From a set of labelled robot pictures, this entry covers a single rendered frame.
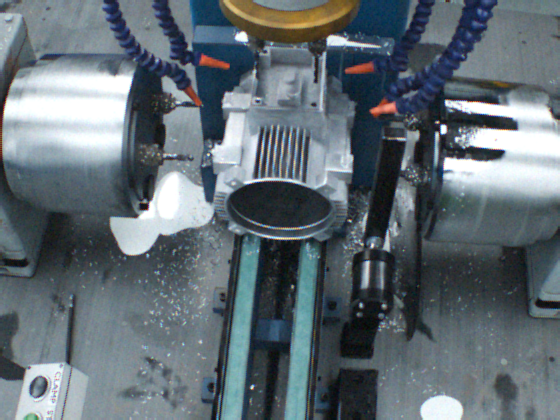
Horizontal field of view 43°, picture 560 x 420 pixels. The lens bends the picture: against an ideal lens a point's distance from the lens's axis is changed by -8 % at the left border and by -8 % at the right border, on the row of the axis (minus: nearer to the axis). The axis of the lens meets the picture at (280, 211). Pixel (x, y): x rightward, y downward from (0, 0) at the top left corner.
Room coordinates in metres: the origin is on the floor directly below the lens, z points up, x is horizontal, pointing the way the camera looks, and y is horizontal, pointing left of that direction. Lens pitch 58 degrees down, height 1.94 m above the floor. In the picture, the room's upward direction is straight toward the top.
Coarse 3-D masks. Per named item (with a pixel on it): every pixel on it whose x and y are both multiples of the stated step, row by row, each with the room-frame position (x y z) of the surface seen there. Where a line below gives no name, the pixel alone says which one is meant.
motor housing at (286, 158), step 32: (256, 160) 0.61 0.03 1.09; (288, 160) 0.60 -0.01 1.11; (320, 160) 0.63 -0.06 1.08; (224, 192) 0.59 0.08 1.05; (256, 192) 0.65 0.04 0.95; (288, 192) 0.66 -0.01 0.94; (320, 192) 0.58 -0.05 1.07; (256, 224) 0.60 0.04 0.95; (288, 224) 0.60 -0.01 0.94; (320, 224) 0.59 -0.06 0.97
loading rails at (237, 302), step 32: (224, 224) 0.68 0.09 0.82; (256, 256) 0.56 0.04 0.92; (320, 256) 0.56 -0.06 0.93; (224, 288) 0.56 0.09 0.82; (256, 288) 0.52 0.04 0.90; (320, 288) 0.50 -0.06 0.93; (224, 320) 0.45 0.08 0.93; (256, 320) 0.49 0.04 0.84; (288, 320) 0.49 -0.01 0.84; (320, 320) 0.45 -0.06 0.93; (224, 352) 0.40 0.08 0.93; (288, 352) 0.45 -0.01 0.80; (224, 384) 0.35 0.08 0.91; (288, 384) 0.35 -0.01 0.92; (224, 416) 0.30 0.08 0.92; (288, 416) 0.30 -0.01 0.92
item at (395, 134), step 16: (384, 128) 0.55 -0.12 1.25; (400, 128) 0.55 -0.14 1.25; (384, 144) 0.53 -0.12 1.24; (400, 144) 0.53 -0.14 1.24; (384, 160) 0.53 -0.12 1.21; (400, 160) 0.53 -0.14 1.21; (384, 176) 0.53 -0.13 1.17; (384, 192) 0.53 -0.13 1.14; (384, 208) 0.53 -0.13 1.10; (368, 224) 0.53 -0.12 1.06; (384, 224) 0.53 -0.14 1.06; (368, 240) 0.53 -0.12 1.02; (384, 240) 0.53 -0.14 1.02
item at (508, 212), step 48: (480, 96) 0.68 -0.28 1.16; (528, 96) 0.68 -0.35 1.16; (432, 144) 0.64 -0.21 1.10; (480, 144) 0.60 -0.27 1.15; (528, 144) 0.60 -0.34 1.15; (432, 192) 0.57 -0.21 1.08; (480, 192) 0.55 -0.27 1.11; (528, 192) 0.55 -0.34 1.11; (432, 240) 0.55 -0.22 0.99; (480, 240) 0.53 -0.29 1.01; (528, 240) 0.53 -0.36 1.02
